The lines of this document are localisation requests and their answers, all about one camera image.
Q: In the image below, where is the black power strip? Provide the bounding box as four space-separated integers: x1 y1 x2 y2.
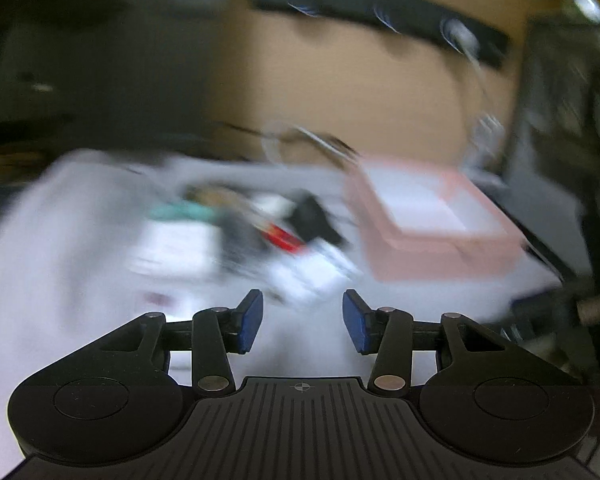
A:
250 0 509 70

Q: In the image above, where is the white cable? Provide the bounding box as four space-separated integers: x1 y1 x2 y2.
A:
439 14 506 166

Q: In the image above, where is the grey cloth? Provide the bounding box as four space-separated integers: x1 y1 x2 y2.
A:
0 151 556 478

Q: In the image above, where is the red small item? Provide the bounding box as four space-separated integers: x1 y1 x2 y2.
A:
262 223 304 254

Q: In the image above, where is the black computer case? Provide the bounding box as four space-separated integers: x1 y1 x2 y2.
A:
500 15 600 275

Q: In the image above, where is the pink cardboard box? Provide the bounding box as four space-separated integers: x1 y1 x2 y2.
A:
343 158 527 282

